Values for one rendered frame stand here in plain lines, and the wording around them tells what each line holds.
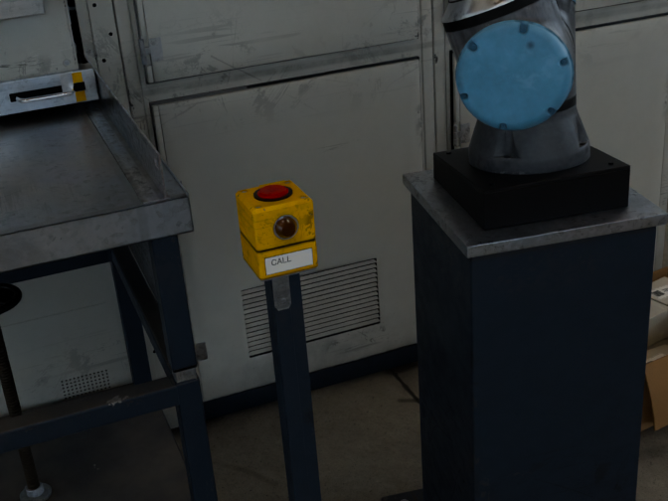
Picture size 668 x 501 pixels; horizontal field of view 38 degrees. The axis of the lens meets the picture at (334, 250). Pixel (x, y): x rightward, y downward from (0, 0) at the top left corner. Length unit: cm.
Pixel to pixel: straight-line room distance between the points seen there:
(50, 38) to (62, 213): 53
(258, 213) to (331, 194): 105
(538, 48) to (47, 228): 70
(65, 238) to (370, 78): 100
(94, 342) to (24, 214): 84
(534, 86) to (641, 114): 135
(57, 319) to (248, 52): 71
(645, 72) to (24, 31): 151
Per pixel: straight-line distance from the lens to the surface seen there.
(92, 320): 223
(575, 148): 153
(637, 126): 264
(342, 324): 240
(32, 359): 225
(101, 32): 204
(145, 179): 149
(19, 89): 188
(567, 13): 151
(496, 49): 129
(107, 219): 141
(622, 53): 255
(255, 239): 121
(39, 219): 142
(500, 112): 131
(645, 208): 156
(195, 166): 212
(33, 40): 188
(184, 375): 157
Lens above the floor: 136
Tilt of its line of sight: 25 degrees down
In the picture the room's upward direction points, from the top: 4 degrees counter-clockwise
